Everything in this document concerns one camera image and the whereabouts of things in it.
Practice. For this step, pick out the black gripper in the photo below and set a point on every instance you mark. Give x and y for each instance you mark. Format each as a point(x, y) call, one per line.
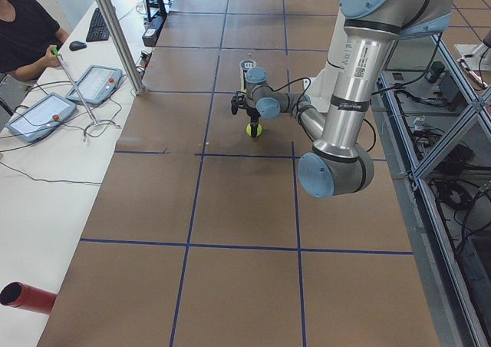
point(252, 114)

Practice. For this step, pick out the yellow tennis ball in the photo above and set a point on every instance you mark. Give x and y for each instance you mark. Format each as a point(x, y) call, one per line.
point(254, 132)

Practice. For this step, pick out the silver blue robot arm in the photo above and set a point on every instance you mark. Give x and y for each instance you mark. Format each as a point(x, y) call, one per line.
point(337, 164)

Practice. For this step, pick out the clear tennis ball can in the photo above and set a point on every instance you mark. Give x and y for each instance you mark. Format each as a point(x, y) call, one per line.
point(244, 66)

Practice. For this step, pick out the person's hand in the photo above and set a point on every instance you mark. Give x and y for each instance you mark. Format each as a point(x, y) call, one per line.
point(50, 61)

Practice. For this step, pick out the far teach pendant tablet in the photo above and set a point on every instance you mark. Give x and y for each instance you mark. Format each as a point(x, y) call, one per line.
point(97, 83)

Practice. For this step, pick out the teach pendant tablet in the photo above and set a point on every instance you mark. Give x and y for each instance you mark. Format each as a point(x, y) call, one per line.
point(97, 83)
point(42, 118)

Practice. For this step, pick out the black keyboard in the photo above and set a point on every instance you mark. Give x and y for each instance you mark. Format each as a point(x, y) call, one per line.
point(98, 30)

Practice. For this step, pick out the black computer mouse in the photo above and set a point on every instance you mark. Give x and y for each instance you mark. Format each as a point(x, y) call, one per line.
point(77, 45)

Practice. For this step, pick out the black device box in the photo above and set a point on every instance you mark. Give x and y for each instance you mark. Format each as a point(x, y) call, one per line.
point(437, 73)

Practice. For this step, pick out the near teach pendant tablet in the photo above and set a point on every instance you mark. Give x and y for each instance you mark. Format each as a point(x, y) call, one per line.
point(42, 118)

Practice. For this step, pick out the person in black shirt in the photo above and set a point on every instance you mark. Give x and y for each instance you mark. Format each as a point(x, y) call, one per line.
point(27, 32)

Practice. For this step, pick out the red cylinder tube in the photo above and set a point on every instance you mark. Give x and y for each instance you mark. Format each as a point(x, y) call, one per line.
point(23, 296)

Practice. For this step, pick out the aluminium frame post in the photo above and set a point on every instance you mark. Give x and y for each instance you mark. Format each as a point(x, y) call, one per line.
point(121, 44)

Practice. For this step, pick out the green handled grabber stick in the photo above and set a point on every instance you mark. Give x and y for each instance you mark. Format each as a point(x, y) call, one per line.
point(94, 121)

